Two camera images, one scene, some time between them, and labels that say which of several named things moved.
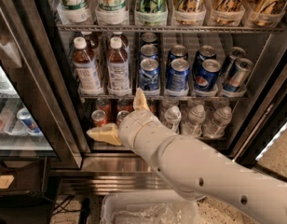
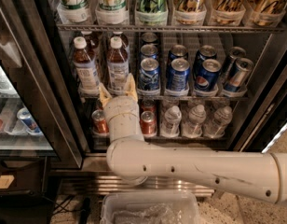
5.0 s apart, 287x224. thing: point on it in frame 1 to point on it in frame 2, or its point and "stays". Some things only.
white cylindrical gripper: (130, 129) to (120, 107)
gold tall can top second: (227, 5) stays
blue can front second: (178, 75) stays
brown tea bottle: (118, 70) stays
